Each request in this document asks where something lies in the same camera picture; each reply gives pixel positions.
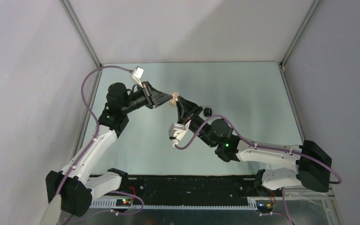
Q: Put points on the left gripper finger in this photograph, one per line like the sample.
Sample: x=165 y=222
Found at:
x=157 y=94
x=160 y=100

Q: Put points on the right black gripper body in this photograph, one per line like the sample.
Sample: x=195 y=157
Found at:
x=196 y=121

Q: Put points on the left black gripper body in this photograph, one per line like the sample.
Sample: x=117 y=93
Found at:
x=145 y=96

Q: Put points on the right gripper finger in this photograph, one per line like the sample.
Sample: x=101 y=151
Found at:
x=181 y=109
x=191 y=106

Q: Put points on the beige earbud charging case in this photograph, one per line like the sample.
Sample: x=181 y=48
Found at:
x=174 y=100

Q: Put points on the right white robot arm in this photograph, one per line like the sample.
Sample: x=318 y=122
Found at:
x=306 y=165

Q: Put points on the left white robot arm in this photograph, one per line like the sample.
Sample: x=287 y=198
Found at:
x=72 y=189

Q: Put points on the left controller board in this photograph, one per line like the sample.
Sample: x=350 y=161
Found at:
x=123 y=202

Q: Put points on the controller board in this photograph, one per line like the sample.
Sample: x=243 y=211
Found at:
x=123 y=202
x=265 y=206

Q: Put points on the right controller board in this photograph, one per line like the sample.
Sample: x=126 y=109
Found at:
x=265 y=206

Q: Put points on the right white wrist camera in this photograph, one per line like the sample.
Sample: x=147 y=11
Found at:
x=177 y=132

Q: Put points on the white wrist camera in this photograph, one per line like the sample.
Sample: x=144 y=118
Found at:
x=177 y=132
x=136 y=75

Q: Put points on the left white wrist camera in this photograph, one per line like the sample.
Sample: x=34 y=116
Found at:
x=136 y=75

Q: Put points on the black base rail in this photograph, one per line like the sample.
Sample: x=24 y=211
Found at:
x=194 y=191

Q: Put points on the left aluminium frame post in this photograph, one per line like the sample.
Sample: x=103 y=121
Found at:
x=69 y=10

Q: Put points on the aluminium frame post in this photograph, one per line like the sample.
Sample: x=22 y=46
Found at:
x=300 y=31
x=69 y=10

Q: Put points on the right aluminium frame post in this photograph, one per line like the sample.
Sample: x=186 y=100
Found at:
x=300 y=31

